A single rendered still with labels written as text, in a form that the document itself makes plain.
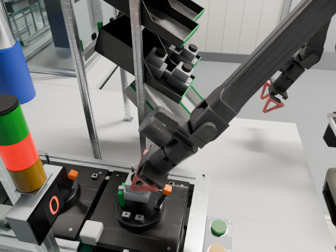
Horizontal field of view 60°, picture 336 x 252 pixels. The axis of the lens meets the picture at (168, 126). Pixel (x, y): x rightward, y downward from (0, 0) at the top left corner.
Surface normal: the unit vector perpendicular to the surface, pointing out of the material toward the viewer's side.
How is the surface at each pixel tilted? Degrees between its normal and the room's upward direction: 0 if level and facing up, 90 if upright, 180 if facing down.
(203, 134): 76
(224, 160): 0
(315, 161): 0
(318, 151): 0
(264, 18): 90
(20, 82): 90
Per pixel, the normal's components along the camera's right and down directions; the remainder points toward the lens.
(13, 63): 0.70, 0.44
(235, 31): -0.15, 0.60
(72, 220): 0.00, -0.79
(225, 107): 0.00, 0.37
